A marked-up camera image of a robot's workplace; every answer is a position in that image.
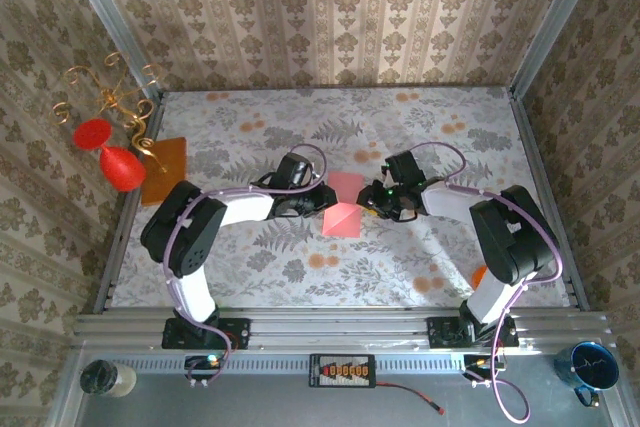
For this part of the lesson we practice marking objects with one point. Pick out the pink paper sheet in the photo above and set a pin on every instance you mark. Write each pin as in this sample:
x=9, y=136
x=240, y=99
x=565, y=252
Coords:
x=342, y=224

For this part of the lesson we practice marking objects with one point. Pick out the clear glass cup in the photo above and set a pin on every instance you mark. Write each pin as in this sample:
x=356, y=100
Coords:
x=432, y=159

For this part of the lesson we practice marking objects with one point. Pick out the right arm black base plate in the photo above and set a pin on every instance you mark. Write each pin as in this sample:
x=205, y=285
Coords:
x=442, y=332

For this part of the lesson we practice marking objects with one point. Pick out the aluminium mounting rail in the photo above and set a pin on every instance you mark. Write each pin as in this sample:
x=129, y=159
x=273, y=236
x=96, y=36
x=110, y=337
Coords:
x=340, y=329

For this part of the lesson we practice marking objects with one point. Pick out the left small circuit board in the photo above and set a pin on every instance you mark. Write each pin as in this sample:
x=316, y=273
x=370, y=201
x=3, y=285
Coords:
x=200, y=362

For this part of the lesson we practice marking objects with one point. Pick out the right small circuit board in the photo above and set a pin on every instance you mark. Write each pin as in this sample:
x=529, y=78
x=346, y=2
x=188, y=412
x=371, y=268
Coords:
x=477, y=364

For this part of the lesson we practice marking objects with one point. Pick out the red goblet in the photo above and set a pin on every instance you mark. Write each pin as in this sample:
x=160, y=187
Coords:
x=120, y=167

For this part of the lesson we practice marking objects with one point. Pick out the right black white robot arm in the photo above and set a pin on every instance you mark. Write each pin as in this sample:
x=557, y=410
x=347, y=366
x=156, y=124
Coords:
x=510, y=237

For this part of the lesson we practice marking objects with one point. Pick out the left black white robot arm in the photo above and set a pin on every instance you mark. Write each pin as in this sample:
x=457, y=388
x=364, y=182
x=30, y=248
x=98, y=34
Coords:
x=185, y=232

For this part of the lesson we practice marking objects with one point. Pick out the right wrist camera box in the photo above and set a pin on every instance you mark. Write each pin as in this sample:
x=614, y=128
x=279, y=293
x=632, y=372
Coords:
x=405, y=164

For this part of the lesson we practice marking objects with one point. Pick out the aluminium table side rail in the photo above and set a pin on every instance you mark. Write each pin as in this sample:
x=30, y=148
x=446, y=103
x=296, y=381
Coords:
x=531, y=147
x=102, y=299

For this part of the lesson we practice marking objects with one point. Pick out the small circuit board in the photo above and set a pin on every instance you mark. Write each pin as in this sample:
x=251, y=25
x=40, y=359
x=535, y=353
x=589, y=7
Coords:
x=477, y=364
x=200, y=362

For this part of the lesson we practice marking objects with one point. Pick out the jar with black lid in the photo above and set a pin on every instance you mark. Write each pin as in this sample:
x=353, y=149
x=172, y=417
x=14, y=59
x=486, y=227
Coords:
x=102, y=378

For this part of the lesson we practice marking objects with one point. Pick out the floral table cloth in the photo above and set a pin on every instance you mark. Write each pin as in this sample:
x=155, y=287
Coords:
x=300, y=287

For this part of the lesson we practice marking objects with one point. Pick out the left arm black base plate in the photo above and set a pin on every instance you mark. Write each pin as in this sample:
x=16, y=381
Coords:
x=235, y=334

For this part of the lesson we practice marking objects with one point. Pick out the orange crumpled ball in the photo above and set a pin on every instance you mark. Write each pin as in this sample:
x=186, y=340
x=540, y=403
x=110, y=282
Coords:
x=479, y=277

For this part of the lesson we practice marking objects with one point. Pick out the orange square sheet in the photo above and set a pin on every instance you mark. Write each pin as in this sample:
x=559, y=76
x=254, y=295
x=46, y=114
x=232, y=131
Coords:
x=160, y=187

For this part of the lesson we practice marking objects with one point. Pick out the black connector board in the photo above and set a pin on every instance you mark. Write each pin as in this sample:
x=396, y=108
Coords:
x=342, y=371

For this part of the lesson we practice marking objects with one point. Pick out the blue metal mug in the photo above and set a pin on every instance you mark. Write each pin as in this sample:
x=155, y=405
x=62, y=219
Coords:
x=595, y=372

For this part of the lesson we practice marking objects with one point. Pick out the aluminium frame post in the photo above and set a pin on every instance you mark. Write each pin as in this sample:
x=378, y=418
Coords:
x=555, y=17
x=107, y=17

